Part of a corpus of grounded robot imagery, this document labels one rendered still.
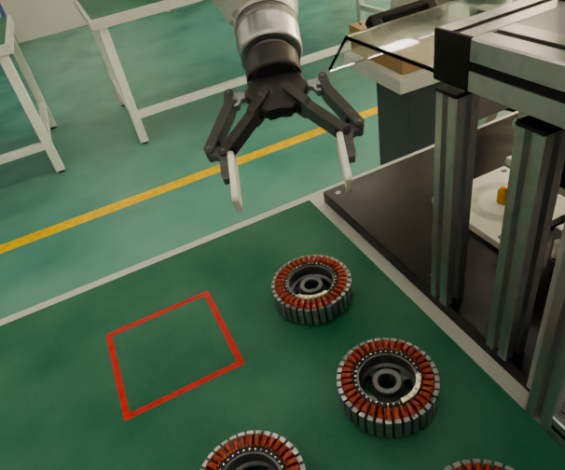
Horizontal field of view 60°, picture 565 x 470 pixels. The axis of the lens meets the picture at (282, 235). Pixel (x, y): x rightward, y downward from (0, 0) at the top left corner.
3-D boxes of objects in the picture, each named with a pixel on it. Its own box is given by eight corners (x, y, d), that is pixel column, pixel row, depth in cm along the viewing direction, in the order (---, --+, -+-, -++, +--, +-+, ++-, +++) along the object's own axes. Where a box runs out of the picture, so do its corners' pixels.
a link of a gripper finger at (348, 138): (339, 130, 62) (363, 125, 62) (347, 163, 60) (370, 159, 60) (339, 122, 61) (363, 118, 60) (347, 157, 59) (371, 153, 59)
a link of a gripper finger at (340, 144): (336, 145, 62) (342, 144, 62) (346, 193, 59) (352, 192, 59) (336, 131, 59) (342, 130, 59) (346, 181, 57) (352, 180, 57)
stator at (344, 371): (320, 408, 56) (316, 389, 54) (369, 341, 62) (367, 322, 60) (410, 460, 50) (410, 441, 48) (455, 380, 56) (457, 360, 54)
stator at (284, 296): (274, 276, 75) (269, 258, 73) (346, 266, 74) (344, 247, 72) (276, 332, 66) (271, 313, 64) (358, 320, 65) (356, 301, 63)
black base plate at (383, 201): (323, 201, 89) (323, 191, 88) (585, 94, 105) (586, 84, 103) (530, 393, 53) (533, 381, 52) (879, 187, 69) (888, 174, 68)
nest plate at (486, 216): (431, 202, 80) (431, 197, 79) (502, 172, 83) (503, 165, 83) (501, 251, 68) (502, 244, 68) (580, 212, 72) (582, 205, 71)
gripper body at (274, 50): (304, 71, 70) (314, 124, 66) (245, 82, 70) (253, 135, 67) (299, 32, 63) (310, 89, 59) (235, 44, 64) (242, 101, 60)
